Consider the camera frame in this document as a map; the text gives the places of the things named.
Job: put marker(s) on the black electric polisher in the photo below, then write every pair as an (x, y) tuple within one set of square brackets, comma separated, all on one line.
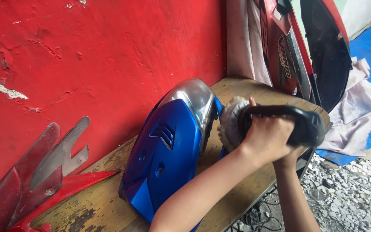
[(304, 125)]

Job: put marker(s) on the person's left hand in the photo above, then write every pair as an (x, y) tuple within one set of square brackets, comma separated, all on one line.
[(266, 135)]

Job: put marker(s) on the dark red fairing panel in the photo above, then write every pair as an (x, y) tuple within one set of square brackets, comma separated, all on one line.
[(8, 193)]

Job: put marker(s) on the grey textured fairing piece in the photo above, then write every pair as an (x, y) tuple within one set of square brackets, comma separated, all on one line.
[(61, 151)]

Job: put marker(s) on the bright red fairing panel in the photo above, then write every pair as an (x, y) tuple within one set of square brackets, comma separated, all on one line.
[(76, 183)]

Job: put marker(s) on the pinkish white cloth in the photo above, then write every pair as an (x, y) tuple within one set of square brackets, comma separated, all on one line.
[(359, 116), (246, 38)]

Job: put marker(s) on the blue motorcycle fairing with headlight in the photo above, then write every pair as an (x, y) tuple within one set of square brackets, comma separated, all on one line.
[(169, 151)]

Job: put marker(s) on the heap of white rubble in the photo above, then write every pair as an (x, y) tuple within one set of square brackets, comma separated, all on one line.
[(349, 196)]

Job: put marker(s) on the red decal motorcycle body panel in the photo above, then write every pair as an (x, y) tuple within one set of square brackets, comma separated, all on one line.
[(279, 54)]

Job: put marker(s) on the black red-edged motorcycle panel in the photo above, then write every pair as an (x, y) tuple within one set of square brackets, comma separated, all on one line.
[(328, 61)]

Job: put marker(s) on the white wool polishing pad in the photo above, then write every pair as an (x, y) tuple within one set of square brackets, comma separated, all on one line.
[(232, 124)]

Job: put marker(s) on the person's right hand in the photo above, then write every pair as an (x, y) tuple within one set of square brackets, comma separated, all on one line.
[(290, 155)]

